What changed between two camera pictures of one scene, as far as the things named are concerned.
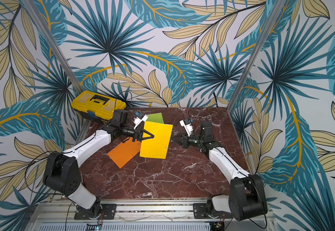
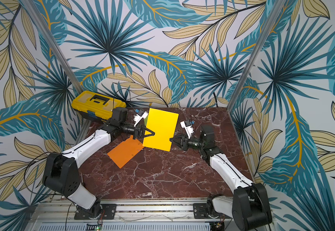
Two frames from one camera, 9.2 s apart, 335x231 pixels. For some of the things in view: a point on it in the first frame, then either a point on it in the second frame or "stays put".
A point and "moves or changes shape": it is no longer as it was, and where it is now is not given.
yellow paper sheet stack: x=156 y=147 moves or changes shape
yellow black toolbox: x=96 y=106 stays put
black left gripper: x=137 y=134 stays put
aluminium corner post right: x=277 y=8 stays put
